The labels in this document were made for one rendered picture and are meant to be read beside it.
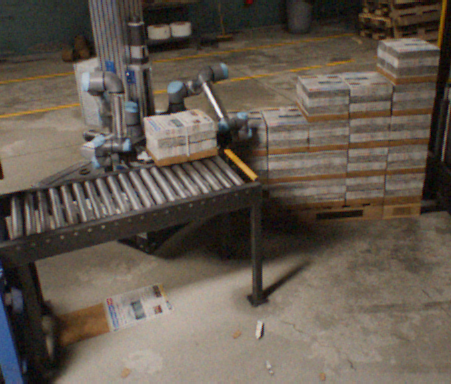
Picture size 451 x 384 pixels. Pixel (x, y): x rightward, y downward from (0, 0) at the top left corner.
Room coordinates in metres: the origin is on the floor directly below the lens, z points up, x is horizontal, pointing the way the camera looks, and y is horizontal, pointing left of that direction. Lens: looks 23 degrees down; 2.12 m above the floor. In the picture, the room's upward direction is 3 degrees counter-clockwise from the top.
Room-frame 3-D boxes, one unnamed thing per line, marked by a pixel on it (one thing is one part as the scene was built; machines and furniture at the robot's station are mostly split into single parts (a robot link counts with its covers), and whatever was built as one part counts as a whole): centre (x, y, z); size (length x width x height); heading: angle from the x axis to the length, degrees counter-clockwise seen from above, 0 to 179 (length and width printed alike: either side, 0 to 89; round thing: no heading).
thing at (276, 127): (3.45, -0.57, 0.42); 1.17 x 0.39 x 0.83; 93
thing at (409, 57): (3.49, -1.29, 0.65); 0.39 x 0.30 x 1.29; 3
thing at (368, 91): (3.48, -0.99, 0.95); 0.38 x 0.29 x 0.23; 3
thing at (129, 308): (2.46, 0.58, 0.01); 0.37 x 0.28 x 0.01; 111
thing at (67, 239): (2.23, 0.45, 0.74); 1.34 x 0.05 x 0.12; 111
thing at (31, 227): (2.27, 1.03, 0.77); 0.47 x 0.05 x 0.05; 21
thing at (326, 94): (3.46, -0.70, 0.95); 0.38 x 0.29 x 0.23; 4
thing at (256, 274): (2.47, -0.15, 0.34); 0.06 x 0.06 x 0.68; 21
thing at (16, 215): (2.25, 1.09, 0.77); 0.47 x 0.05 x 0.05; 21
